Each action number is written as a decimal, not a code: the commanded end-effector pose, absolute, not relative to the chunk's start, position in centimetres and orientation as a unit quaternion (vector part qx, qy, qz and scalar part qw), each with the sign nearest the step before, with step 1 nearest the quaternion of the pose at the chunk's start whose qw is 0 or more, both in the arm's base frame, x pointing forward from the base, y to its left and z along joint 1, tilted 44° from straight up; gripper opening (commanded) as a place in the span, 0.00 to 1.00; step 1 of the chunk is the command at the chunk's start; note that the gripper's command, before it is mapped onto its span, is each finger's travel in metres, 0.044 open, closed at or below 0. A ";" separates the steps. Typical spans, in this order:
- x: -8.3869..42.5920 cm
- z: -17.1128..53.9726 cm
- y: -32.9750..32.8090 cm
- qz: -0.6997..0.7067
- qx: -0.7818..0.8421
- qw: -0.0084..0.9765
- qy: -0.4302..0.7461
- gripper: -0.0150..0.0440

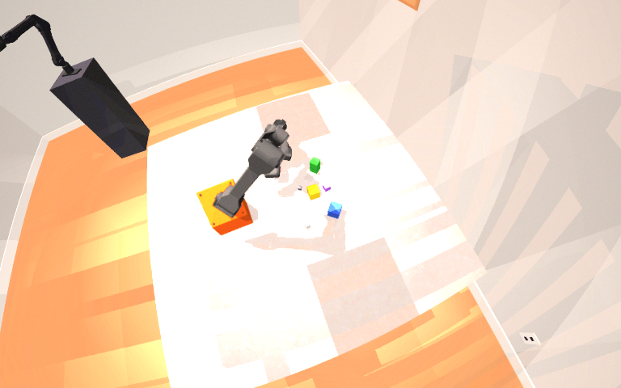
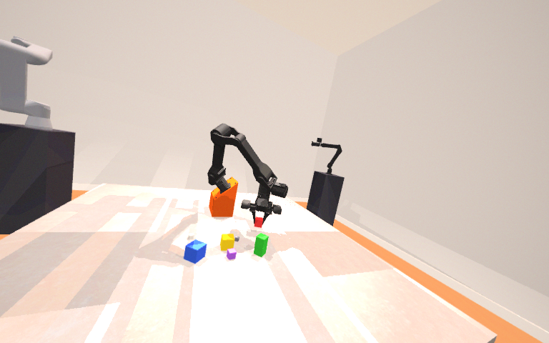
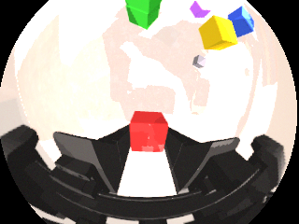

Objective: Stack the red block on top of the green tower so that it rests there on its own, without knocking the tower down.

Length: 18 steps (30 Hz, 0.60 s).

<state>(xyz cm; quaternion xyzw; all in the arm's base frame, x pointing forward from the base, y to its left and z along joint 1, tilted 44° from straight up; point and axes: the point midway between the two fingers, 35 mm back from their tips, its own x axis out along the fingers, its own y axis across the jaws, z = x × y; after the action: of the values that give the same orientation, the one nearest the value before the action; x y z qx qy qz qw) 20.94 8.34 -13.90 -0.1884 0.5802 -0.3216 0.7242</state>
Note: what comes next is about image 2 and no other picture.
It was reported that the green block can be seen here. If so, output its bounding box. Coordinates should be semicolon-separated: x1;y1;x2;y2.
254;233;269;249
253;245;267;257

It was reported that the small purple block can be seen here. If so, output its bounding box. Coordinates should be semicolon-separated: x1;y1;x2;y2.
227;248;237;260

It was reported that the blue cube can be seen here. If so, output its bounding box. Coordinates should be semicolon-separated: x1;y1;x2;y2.
184;239;207;264

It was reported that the yellow block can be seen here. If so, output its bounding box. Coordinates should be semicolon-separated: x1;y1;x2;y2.
220;234;234;251

